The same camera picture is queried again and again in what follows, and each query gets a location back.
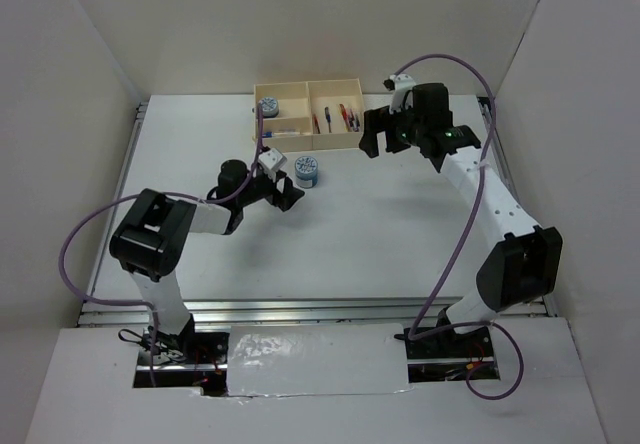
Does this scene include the aluminium table frame rail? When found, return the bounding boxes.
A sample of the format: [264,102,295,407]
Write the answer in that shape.
[77,94,556,365]

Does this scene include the blue ink pen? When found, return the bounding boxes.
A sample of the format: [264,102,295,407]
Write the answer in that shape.
[324,106,332,133]

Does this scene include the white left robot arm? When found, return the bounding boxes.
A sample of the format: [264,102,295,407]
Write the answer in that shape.
[109,149,304,363]

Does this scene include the white foil cover plate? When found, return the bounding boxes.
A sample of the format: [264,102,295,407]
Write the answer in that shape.
[226,323,410,397]

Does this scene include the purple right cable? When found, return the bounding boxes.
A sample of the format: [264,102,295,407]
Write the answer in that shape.
[394,53,525,400]

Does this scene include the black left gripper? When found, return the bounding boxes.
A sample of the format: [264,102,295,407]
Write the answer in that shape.
[237,168,305,211]

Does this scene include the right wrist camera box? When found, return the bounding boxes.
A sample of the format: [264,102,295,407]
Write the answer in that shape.
[383,74,416,114]

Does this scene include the red gel pen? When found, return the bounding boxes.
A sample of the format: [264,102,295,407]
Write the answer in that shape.
[338,103,351,132]

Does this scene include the blue round jar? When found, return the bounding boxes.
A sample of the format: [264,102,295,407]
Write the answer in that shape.
[257,96,280,119]
[294,156,319,189]

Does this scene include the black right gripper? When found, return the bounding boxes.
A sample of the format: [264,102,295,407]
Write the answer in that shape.
[359,97,427,157]

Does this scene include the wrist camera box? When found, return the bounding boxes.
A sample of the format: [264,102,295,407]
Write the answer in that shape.
[383,74,416,114]
[258,149,287,175]

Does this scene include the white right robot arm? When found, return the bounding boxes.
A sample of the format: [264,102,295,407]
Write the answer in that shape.
[359,74,563,356]

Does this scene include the clear bottle blue cap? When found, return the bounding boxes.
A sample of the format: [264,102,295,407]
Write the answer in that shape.
[261,130,307,139]

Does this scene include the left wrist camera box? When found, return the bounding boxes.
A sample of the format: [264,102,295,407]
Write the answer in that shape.
[258,149,287,175]

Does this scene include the cream compartment tray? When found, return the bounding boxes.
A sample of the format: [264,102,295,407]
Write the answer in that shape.
[254,78,365,153]

